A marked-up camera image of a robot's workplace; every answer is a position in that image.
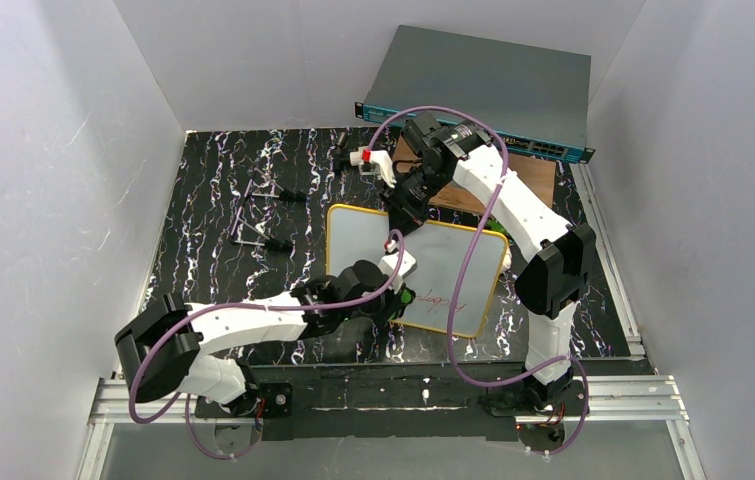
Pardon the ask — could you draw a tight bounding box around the green bone-shaped eraser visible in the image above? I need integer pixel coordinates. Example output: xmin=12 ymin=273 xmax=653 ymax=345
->
xmin=389 ymin=286 xmax=416 ymax=321

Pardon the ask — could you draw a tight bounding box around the yellow-framed whiteboard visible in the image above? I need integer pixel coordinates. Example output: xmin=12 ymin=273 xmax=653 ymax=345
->
xmin=326 ymin=204 xmax=504 ymax=338

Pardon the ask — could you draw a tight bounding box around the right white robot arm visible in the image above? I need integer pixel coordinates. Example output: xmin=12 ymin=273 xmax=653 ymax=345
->
xmin=381 ymin=106 xmax=596 ymax=403

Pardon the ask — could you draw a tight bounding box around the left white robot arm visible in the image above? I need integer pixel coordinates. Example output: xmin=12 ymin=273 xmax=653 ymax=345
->
xmin=115 ymin=253 xmax=416 ymax=409

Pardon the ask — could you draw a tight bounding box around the black and white marker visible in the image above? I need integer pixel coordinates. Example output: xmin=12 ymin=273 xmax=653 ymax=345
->
xmin=328 ymin=131 xmax=372 ymax=175

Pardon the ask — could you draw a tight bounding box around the wooden board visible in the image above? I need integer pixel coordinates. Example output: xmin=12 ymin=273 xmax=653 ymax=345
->
xmin=391 ymin=138 xmax=556 ymax=214

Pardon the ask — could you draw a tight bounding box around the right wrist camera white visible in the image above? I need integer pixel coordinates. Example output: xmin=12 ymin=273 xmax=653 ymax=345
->
xmin=361 ymin=149 xmax=397 ymax=189

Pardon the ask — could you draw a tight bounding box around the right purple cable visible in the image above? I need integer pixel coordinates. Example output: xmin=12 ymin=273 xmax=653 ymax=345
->
xmin=366 ymin=105 xmax=592 ymax=457

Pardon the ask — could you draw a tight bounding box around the purple cable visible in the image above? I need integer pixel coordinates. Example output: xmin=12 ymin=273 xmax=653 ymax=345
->
xmin=366 ymin=105 xmax=592 ymax=457
xmin=127 ymin=228 xmax=408 ymax=462

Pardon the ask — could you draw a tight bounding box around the teal network switch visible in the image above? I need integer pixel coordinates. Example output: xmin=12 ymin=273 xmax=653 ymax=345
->
xmin=355 ymin=25 xmax=595 ymax=164

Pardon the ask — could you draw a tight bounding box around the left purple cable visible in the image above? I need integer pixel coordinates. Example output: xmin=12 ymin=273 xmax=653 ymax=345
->
xmin=127 ymin=228 xmax=408 ymax=462

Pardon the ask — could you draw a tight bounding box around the aluminium frame rail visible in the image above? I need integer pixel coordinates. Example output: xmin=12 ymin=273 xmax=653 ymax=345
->
xmin=77 ymin=371 xmax=704 ymax=479

